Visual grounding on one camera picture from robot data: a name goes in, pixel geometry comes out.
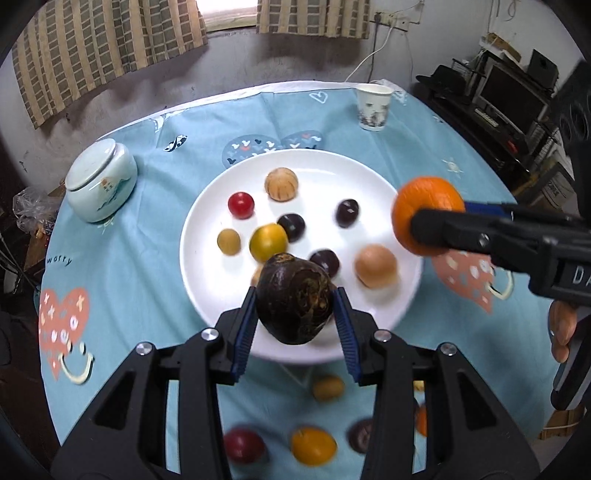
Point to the window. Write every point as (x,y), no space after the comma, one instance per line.
(226,11)

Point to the black loudspeaker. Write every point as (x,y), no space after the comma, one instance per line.
(575,120)

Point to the pale yellow round fruit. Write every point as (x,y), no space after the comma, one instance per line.
(418,385)

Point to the pale tan round fruit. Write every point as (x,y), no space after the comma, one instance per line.
(376,265)

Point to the clear plastic bag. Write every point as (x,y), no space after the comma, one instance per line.
(34,207)

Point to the person's right hand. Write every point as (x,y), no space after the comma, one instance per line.
(561,327)

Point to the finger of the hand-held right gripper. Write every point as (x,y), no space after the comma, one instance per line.
(452,228)
(489,208)

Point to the white power strip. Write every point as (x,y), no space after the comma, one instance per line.
(392,21)

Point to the striped tan pepino melon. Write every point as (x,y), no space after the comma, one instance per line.
(281,184)

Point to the dark brown elongated fruit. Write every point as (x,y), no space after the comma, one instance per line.
(295,300)

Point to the orange mandarin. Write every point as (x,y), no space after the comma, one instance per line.
(429,194)
(421,420)

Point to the orange-yellow plum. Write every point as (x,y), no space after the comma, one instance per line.
(314,445)

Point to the black television stand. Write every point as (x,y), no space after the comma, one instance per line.
(461,124)

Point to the black television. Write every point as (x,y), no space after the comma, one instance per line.
(512,99)

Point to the yellow-green plum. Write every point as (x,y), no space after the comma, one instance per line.
(268,240)

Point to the wooden board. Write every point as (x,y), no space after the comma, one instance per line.
(561,424)

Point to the printed paper cup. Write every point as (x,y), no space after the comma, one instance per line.
(373,108)

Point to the dark purple plum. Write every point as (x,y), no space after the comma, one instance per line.
(323,261)
(293,227)
(347,212)

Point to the ceramic jar lid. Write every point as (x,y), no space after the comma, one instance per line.
(90,164)

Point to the black cloth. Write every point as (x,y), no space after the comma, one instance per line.
(443,77)

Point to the pale celadon ceramic jar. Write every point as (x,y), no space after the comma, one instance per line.
(111,194)

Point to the beige checked curtain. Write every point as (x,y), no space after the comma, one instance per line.
(314,16)
(92,46)

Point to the cardboard box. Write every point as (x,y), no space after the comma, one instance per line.
(501,44)

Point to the red plum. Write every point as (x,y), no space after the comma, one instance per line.
(244,445)

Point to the small brown fruit on tablecloth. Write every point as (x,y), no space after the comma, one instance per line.
(328,387)

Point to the small green jujube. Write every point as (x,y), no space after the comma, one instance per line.
(228,242)

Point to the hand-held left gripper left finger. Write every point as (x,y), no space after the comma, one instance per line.
(244,332)

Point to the white printed carton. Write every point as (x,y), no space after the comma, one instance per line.
(554,182)

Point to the small black box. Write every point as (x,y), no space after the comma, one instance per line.
(541,69)

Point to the white oval plate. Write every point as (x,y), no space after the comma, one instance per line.
(207,281)

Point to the red cherry tomato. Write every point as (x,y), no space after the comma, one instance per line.
(241,205)

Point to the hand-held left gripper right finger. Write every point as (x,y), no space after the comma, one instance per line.
(346,337)

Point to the dark brown passion fruit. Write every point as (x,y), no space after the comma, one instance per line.
(360,436)

